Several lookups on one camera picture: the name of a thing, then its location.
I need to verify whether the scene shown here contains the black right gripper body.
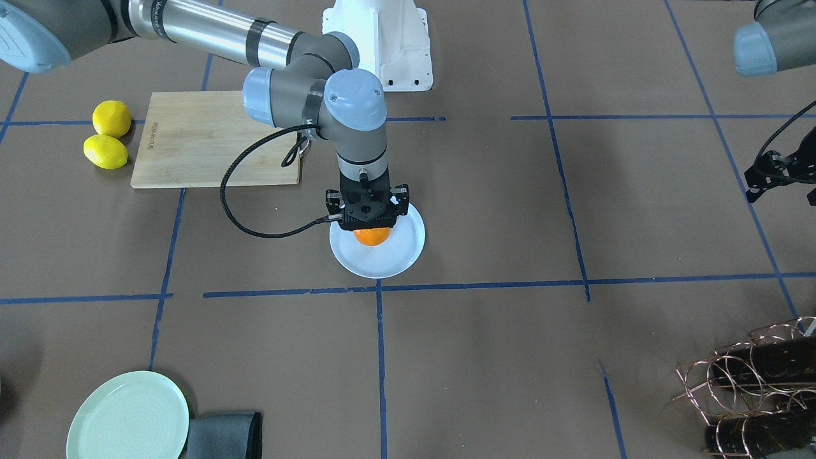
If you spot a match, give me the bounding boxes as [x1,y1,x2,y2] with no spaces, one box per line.
[339,168,391,211]

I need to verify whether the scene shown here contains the orange fruit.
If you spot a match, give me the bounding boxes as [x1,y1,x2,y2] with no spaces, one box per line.
[353,227,391,247]

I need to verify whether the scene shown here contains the light blue plate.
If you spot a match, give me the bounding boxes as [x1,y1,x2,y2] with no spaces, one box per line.
[329,203,426,279]

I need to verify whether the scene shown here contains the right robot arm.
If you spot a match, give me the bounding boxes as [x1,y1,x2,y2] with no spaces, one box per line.
[2,1,410,230]

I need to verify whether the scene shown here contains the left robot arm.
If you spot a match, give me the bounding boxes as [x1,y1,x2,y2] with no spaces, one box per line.
[732,1,815,77]

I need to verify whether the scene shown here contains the light green plate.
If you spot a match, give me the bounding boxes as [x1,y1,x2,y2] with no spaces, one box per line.
[65,371,190,458]

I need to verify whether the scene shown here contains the bamboo cutting board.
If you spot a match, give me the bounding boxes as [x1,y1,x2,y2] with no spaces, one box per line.
[131,91,277,189]

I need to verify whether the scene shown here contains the yellow lemon near board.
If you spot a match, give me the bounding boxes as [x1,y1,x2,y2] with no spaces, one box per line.
[84,134,129,170]

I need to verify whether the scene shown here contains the yellow lemon far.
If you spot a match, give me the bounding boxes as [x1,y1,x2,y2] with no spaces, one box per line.
[91,101,133,138]

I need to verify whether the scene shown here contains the dark wine bottle front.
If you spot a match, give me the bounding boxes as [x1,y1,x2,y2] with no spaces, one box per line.
[704,410,815,458]

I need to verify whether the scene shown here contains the dark wine bottle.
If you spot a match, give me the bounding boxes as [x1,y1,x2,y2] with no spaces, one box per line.
[704,410,815,458]
[711,336,815,388]

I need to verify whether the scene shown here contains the dark wine bottle middle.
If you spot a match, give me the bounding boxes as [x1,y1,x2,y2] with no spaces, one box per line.
[711,336,815,388]

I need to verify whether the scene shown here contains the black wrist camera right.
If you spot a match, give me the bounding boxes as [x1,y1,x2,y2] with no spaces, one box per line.
[338,195,398,231]

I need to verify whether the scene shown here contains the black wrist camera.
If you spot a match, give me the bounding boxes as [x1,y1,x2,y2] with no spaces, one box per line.
[744,147,815,203]
[338,195,398,231]

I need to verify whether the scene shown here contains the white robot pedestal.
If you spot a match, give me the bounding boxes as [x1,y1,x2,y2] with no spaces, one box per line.
[321,1,434,92]

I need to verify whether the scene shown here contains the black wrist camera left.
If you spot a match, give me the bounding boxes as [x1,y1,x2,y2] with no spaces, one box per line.
[744,147,815,203]

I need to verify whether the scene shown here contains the copper wire bottle rack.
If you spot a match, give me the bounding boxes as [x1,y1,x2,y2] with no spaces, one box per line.
[675,316,815,458]

